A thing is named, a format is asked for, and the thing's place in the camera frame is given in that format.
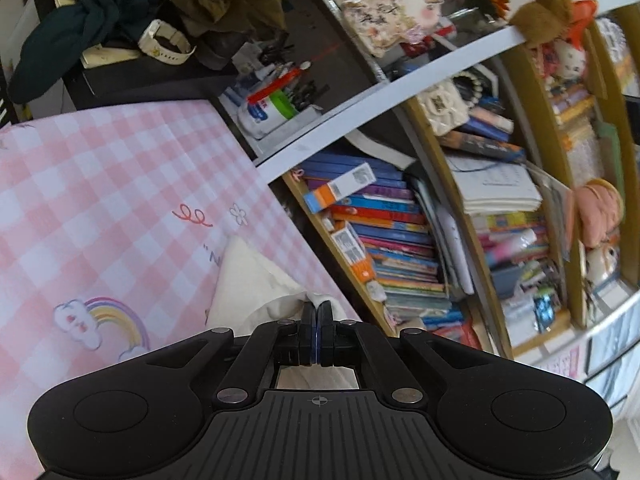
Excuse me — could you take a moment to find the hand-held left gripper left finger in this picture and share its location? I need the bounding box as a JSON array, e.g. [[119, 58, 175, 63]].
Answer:
[[145, 300, 319, 408]]

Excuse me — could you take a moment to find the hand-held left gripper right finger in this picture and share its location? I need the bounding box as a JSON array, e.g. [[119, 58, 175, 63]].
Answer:
[[319, 301, 496, 407]]

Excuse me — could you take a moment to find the cream t-shirt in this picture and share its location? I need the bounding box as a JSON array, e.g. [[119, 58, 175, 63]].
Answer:
[[205, 236, 361, 338]]

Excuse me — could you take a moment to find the small white orange box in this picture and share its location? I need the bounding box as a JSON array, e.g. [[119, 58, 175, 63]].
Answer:
[[330, 220, 377, 284]]

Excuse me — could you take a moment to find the row of colourful books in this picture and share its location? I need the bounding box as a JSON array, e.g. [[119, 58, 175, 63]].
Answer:
[[299, 132, 476, 346]]

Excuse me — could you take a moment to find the large white orange box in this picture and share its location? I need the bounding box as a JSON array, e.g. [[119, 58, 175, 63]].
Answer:
[[305, 161, 377, 214]]

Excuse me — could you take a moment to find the white and wood bookshelf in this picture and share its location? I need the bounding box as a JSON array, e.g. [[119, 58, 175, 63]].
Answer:
[[210, 0, 640, 376]]

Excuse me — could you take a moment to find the pile of paperback books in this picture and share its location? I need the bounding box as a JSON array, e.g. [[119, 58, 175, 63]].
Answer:
[[440, 105, 576, 346]]

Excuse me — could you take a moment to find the bunch of pens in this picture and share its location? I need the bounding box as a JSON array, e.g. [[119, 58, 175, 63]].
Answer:
[[245, 45, 332, 112]]

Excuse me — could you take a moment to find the pink checked desk mat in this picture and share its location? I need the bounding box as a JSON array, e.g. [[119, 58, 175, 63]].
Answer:
[[0, 97, 363, 480]]

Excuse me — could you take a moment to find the ornate white box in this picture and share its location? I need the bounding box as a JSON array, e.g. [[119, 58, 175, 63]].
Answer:
[[417, 80, 474, 136]]

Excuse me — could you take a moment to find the white drawer unit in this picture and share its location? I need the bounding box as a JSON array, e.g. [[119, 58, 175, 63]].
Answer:
[[582, 305, 640, 411]]

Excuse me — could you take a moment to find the pink haired doll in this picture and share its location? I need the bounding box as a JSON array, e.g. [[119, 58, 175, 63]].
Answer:
[[572, 177, 626, 286]]

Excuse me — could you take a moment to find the white wristwatch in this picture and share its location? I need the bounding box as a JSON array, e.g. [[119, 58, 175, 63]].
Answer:
[[137, 19, 197, 65]]

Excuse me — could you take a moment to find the floral card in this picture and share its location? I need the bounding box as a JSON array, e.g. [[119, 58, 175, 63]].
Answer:
[[342, 0, 444, 59]]

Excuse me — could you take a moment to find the olive cloth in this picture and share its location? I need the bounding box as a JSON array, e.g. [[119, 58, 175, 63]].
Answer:
[[162, 0, 289, 69]]

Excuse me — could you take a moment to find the dark green cloth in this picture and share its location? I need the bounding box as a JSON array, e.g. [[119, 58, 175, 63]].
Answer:
[[7, 0, 166, 106]]

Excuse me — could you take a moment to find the brown plush bear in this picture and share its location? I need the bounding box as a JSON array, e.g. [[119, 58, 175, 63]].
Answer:
[[510, 0, 576, 51]]

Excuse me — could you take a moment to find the bead bracelet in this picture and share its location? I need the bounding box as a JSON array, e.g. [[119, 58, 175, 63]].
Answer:
[[452, 71, 489, 104]]

